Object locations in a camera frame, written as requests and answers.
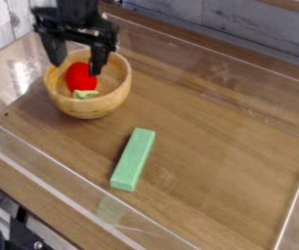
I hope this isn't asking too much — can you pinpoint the red plush strawberry toy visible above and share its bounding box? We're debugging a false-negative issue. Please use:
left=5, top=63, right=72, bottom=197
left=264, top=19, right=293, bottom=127
left=65, top=62, right=98, bottom=100

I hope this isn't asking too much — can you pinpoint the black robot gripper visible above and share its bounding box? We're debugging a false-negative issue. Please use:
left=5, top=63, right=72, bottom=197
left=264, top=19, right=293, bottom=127
left=30, top=0, right=118, bottom=76

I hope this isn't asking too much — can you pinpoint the black clamp with cable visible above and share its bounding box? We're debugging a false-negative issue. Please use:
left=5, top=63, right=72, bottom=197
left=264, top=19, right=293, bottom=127
left=0, top=208, right=54, bottom=250

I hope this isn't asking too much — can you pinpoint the green rectangular block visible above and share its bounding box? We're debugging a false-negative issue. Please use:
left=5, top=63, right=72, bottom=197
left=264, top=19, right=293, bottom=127
left=110, top=128, right=154, bottom=191

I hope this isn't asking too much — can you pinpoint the wooden bowl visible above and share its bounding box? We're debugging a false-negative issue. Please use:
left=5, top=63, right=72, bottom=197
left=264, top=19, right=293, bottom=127
left=44, top=49, right=132, bottom=119

